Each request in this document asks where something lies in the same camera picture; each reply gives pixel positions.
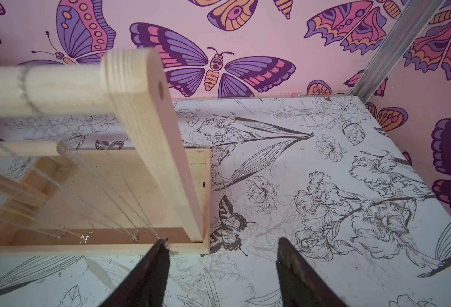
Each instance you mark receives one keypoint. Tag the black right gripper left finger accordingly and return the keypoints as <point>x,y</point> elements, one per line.
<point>146,284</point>

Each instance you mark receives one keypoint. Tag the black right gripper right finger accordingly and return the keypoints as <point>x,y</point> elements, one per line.
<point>300,285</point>

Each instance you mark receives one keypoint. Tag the wooden jewelry display stand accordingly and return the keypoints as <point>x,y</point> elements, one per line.
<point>102,202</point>

